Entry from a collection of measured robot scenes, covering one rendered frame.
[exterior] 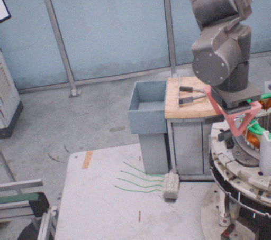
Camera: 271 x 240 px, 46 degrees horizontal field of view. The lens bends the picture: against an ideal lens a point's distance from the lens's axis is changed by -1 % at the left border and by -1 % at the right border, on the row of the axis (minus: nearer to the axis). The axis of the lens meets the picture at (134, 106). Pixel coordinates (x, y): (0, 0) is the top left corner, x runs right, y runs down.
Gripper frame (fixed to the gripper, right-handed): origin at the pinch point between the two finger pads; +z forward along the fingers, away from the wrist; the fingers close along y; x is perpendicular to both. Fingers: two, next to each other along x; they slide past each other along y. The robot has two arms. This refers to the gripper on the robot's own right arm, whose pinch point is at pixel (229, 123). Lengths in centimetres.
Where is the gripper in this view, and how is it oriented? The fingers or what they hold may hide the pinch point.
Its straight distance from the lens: 66.2
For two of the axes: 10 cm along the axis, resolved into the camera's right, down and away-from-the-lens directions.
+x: 9.6, -2.4, 1.3
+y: 2.4, 5.2, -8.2
